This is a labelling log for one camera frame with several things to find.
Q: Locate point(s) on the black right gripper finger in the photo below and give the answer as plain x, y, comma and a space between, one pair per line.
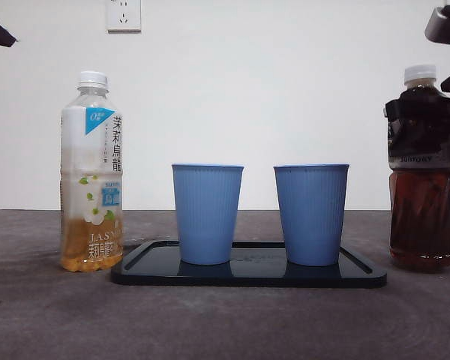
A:
416, 110

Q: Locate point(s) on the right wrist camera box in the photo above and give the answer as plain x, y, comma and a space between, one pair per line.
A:
448, 26

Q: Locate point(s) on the dark rectangular tray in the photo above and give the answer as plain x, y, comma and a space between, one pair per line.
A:
255, 275

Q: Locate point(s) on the jasmine tea bottle white label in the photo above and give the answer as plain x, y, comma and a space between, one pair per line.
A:
78, 150

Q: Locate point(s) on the blue ribbed plastic cup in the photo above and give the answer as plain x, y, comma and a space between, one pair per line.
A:
311, 213
206, 213

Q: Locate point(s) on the dark oolong tea bottle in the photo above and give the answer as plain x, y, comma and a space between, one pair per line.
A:
423, 210

